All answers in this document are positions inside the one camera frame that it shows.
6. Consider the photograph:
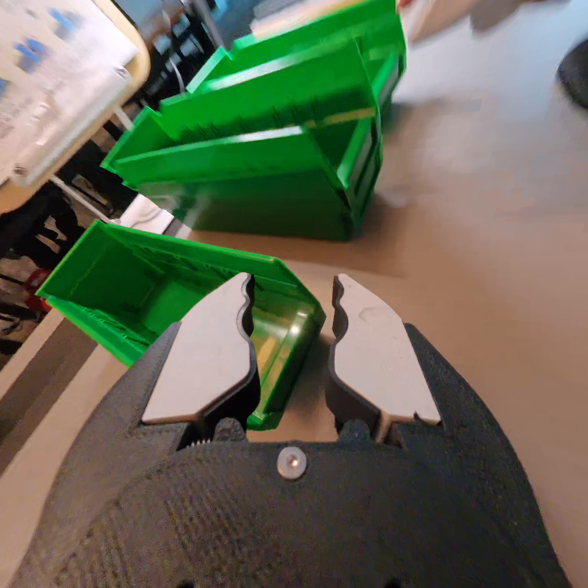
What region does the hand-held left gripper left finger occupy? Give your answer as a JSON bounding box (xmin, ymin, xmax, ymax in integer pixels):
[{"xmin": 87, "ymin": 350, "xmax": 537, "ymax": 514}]
[{"xmin": 140, "ymin": 272, "xmax": 262, "ymax": 439}]

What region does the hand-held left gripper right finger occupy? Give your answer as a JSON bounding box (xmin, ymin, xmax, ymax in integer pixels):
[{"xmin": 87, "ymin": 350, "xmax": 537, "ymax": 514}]
[{"xmin": 325, "ymin": 273, "xmax": 443, "ymax": 443}]

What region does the light grey desk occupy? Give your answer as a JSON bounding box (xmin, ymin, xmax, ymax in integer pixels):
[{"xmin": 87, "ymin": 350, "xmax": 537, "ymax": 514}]
[{"xmin": 0, "ymin": 0, "xmax": 588, "ymax": 588}]

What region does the red bag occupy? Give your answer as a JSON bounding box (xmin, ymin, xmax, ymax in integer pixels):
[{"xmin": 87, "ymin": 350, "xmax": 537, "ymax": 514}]
[{"xmin": 24, "ymin": 268, "xmax": 55, "ymax": 314}]

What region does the curved plywood display board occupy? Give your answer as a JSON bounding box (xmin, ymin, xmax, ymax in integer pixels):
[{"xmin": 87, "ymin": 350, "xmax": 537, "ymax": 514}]
[{"xmin": 0, "ymin": 0, "xmax": 152, "ymax": 217}]

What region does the white instruction poster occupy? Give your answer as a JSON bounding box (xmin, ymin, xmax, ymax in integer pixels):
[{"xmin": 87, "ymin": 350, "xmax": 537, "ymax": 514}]
[{"xmin": 0, "ymin": 0, "xmax": 138, "ymax": 182}]

